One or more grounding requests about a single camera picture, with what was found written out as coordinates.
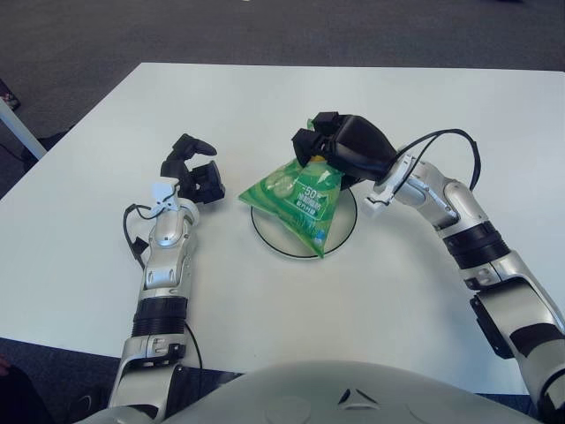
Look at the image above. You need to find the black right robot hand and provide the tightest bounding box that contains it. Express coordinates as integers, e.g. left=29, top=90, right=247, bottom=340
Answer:
left=290, top=112, right=398, bottom=183

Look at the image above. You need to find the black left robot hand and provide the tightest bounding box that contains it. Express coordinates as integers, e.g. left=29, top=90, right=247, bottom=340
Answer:
left=160, top=132, right=228, bottom=205

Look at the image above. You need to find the green snack bag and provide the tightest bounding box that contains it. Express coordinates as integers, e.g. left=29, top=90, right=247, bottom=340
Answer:
left=237, top=117, right=344, bottom=260

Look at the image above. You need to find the white plate with black rim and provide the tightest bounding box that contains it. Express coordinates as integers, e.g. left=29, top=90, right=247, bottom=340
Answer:
left=249, top=176, right=358, bottom=261

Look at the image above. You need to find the white table leg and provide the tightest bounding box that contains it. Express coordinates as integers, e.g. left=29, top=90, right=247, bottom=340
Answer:
left=0, top=97, right=48, bottom=160

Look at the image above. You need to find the black sneaker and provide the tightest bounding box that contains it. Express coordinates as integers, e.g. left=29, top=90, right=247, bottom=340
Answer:
left=74, top=392, right=107, bottom=420

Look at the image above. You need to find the silver robot torso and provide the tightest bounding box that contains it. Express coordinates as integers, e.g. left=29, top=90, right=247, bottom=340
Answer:
left=87, top=360, right=542, bottom=424

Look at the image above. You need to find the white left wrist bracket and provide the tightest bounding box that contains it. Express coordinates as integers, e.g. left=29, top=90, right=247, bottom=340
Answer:
left=150, top=179, right=180, bottom=217

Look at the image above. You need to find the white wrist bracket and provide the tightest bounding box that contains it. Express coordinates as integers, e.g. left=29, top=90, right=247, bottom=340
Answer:
left=150, top=179, right=180, bottom=217
left=362, top=152, right=418, bottom=220

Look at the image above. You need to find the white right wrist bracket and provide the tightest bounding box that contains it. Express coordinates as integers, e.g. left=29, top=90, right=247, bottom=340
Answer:
left=362, top=152, right=418, bottom=220

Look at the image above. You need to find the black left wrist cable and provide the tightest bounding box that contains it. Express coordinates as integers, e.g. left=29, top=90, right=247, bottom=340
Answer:
left=122, top=201, right=158, bottom=269

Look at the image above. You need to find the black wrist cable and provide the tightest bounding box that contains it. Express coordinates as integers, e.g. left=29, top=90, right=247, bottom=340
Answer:
left=392, top=128, right=482, bottom=191
left=122, top=201, right=158, bottom=269

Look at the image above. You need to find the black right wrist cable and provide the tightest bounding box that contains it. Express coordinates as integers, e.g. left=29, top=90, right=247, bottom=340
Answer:
left=392, top=128, right=482, bottom=191

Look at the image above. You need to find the black left elbow cable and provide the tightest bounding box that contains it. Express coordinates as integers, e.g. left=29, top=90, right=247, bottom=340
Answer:
left=183, top=324, right=204, bottom=372

